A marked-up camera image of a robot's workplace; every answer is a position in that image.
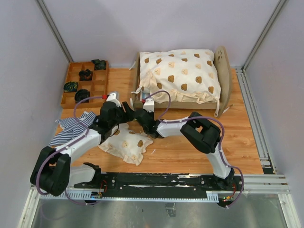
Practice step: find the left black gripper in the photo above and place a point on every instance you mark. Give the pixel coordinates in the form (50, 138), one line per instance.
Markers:
(128, 115)

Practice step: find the large bear print cushion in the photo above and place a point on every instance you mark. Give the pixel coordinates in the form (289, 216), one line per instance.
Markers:
(182, 75)

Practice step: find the wooden pet bed frame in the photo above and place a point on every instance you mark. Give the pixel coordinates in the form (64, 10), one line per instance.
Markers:
(222, 66)

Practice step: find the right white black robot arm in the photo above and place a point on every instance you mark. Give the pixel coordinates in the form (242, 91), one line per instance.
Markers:
(205, 136)

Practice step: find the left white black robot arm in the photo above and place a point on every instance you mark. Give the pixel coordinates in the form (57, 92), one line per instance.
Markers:
(53, 172)

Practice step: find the small bear print pillow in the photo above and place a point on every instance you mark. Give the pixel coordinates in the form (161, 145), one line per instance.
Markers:
(126, 144)

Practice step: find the black rolled sock bottom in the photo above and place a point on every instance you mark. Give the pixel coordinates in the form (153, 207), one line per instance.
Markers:
(81, 94)

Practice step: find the black rolled sock top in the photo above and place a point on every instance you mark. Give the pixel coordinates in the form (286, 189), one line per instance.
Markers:
(99, 64)

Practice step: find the wooden compartment tray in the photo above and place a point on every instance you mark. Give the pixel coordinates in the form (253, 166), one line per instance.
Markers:
(97, 86)

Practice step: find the blue striped cloth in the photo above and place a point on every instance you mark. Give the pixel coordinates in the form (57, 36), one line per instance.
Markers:
(72, 128)

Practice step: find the black rolled sock middle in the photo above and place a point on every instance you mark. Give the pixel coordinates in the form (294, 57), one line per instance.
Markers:
(85, 75)

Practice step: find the black green rolled sock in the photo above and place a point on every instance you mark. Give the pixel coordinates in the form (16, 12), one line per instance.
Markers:
(70, 87)

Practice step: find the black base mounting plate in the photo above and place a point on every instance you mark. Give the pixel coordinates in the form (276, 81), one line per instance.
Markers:
(156, 185)

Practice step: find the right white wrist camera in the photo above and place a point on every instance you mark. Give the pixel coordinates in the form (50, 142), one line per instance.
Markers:
(148, 105)

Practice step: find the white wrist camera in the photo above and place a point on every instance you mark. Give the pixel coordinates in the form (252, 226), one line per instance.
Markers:
(114, 97)
(148, 105)

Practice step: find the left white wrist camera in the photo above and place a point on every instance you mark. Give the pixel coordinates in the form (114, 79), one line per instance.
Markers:
(114, 97)

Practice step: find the right aluminium corner post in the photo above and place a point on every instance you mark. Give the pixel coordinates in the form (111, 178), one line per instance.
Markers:
(268, 26)

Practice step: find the aluminium corner post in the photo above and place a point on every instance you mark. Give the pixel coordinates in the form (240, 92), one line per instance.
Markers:
(268, 26)
(48, 18)

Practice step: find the left aluminium corner post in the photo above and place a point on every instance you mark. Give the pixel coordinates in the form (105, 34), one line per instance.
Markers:
(48, 18)

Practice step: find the aluminium rail frame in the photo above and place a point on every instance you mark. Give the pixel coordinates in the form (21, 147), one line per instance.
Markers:
(254, 184)

